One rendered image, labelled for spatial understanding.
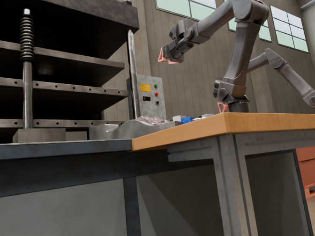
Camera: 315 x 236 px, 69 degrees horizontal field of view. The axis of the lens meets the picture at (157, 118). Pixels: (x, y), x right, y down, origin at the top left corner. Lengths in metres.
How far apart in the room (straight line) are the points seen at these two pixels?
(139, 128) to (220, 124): 0.54
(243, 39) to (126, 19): 1.37
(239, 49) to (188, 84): 4.44
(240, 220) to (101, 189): 0.45
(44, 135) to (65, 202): 0.26
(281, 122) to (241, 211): 0.23
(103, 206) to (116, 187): 0.07
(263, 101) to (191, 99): 2.27
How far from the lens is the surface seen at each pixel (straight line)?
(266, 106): 6.66
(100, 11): 1.96
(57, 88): 1.68
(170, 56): 1.09
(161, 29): 5.40
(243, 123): 0.49
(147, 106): 2.02
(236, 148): 0.50
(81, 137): 1.64
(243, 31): 0.82
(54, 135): 0.90
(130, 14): 2.10
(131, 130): 0.98
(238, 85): 0.81
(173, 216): 0.95
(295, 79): 1.36
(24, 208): 0.74
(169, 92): 4.85
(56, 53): 1.81
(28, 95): 1.58
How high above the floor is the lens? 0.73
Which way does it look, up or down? 10 degrees up
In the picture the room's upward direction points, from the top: 6 degrees counter-clockwise
